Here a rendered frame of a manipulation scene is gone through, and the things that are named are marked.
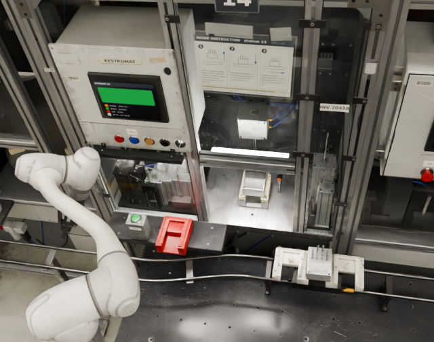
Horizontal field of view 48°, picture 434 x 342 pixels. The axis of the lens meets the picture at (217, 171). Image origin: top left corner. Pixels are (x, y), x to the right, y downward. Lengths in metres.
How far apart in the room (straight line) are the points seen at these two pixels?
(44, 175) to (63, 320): 0.54
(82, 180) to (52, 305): 0.56
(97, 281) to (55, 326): 0.16
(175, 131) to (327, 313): 1.04
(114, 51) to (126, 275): 0.69
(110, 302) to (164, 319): 0.85
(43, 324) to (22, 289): 1.94
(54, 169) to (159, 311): 0.85
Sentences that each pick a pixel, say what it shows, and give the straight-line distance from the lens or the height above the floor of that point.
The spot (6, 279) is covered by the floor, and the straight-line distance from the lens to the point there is 3.49.
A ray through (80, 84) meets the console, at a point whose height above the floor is 1.67.
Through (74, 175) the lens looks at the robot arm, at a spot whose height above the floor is 1.41.
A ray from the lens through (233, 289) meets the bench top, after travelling 2.29.
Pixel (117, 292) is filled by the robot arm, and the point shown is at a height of 1.48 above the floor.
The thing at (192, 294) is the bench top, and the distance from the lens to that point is 2.30.
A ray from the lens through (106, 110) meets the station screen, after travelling 1.78.
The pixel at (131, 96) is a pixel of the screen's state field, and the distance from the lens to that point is 1.69.
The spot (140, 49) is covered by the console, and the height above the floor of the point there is 1.83.
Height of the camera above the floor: 2.71
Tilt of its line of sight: 49 degrees down
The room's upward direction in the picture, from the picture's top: 7 degrees counter-clockwise
